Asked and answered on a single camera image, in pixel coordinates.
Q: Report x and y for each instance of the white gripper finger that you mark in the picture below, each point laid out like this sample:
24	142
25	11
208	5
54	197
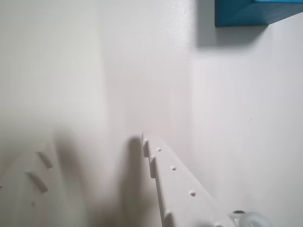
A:
180	189
26	203

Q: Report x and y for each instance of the blue cube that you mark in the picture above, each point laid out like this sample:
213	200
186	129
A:
236	11

